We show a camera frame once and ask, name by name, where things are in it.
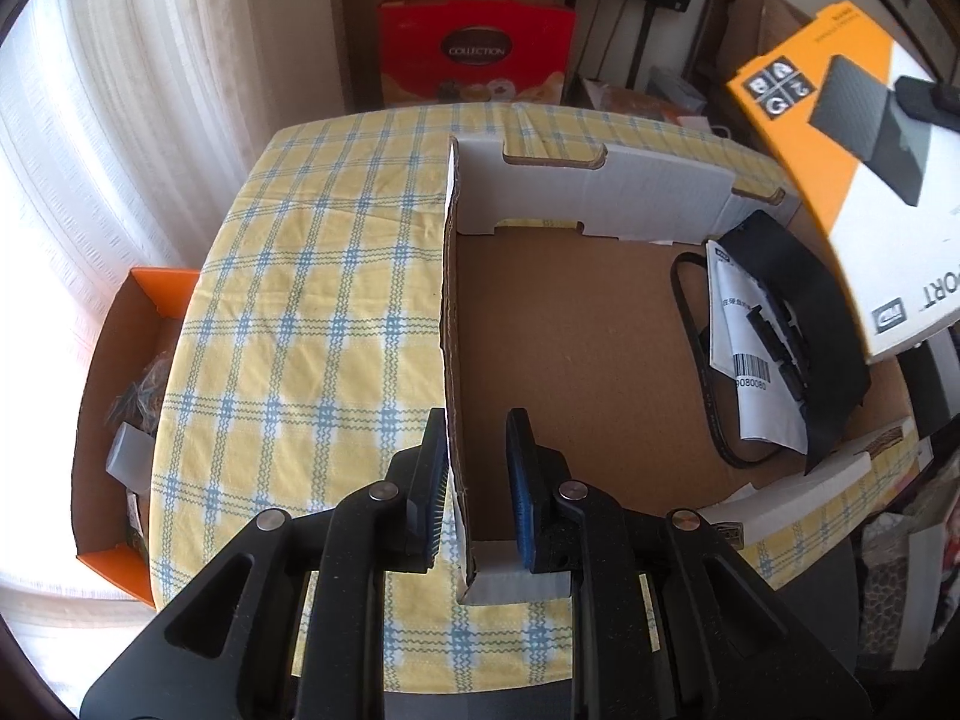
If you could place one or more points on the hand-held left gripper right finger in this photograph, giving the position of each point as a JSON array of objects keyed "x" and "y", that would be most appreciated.
[{"x": 523, "y": 495}]

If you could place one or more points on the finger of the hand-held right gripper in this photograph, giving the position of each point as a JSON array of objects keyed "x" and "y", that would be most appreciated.
[{"x": 930, "y": 99}]

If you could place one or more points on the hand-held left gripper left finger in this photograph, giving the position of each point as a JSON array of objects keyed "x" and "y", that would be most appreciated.
[{"x": 429, "y": 487}]

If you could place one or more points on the orange and white product box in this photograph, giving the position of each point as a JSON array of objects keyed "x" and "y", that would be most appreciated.
[{"x": 862, "y": 225}]

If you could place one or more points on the brown cardboard box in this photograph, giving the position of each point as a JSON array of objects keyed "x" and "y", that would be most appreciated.
[{"x": 570, "y": 360}]

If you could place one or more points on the black plastic tray insert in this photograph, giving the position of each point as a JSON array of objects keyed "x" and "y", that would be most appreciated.
[{"x": 817, "y": 292}]

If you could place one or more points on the white paper leaflet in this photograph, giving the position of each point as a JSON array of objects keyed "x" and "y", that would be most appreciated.
[{"x": 739, "y": 300}]

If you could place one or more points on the brown cushioned chair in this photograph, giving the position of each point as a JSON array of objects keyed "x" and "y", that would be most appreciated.
[{"x": 742, "y": 22}]

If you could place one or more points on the yellow plaid tablecloth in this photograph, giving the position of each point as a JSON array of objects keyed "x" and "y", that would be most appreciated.
[{"x": 300, "y": 277}]

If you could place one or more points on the clear bag of brown snacks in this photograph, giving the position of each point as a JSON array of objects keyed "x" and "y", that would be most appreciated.
[{"x": 142, "y": 394}]

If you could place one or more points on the orange cardboard box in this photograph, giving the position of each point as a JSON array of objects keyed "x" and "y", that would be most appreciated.
[{"x": 101, "y": 360}]

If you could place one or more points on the red gift box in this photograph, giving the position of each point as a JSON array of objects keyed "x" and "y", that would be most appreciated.
[{"x": 472, "y": 52}]

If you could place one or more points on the white sheer curtain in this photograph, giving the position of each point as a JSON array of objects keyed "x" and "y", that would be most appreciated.
[{"x": 135, "y": 90}]

